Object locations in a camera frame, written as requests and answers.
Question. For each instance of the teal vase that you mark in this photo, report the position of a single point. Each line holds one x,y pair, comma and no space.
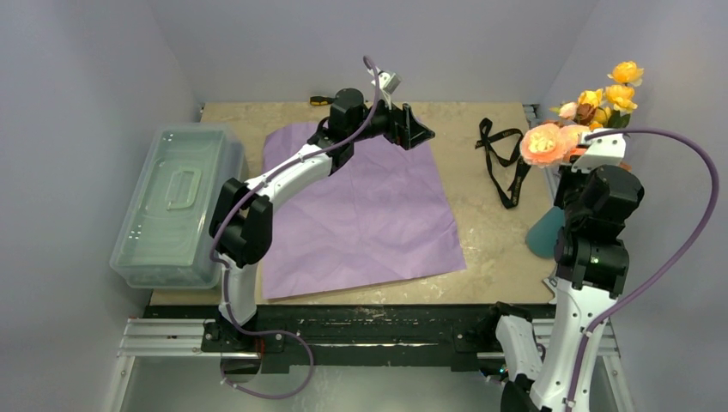
543,235

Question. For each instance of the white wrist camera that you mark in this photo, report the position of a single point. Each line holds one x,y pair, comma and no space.
385,84
597,148

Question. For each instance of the pink wrapping paper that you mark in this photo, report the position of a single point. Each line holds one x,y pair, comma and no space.
383,217

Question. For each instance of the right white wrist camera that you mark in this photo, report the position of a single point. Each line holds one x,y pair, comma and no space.
597,148

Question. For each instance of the black printed ribbon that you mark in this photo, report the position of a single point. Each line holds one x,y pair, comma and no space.
509,197

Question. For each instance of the orange handled cutter tool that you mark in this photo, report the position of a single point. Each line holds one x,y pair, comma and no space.
551,283

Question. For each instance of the black aluminium base frame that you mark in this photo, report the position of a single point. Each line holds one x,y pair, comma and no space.
279,337

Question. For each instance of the yellow rose stem bunch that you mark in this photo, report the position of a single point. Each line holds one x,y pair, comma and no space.
615,103

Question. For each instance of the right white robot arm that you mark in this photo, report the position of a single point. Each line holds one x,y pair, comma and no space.
591,269

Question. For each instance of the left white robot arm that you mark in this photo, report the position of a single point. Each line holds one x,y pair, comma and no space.
241,227

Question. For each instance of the pink rose stem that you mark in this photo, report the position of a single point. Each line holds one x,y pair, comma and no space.
551,143

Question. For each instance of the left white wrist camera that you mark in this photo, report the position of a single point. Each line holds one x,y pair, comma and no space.
385,84

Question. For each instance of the brown rose stem bunch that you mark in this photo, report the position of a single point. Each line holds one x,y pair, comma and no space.
586,113

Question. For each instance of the clear plastic storage box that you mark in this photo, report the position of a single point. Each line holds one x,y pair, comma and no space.
164,241

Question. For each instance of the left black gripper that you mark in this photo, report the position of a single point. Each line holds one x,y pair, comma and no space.
402,129

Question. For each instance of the yellow black screwdriver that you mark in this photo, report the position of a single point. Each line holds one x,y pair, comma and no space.
320,100

